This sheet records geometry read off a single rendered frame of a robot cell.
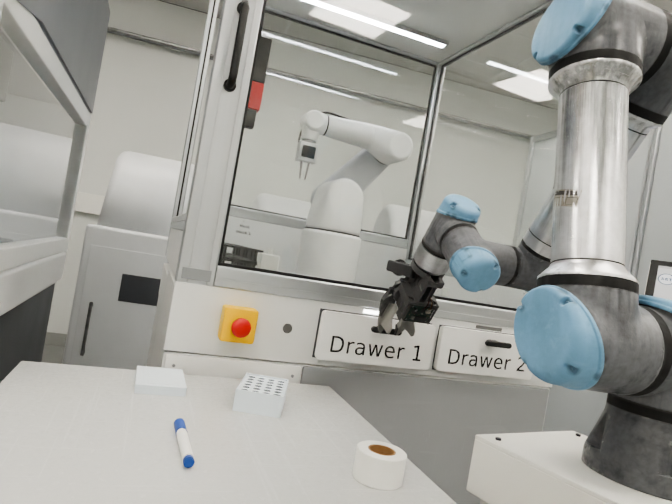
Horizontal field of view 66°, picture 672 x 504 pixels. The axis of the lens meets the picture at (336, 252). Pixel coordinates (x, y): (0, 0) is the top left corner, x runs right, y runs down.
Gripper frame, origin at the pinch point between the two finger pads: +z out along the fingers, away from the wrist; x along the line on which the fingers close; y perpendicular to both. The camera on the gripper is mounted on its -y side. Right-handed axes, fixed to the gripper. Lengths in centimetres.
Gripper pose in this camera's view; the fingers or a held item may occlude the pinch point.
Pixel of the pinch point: (389, 327)
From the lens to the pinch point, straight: 119.6
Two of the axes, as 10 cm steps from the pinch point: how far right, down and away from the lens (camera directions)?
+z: -3.3, 7.8, 5.3
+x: 9.3, 1.6, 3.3
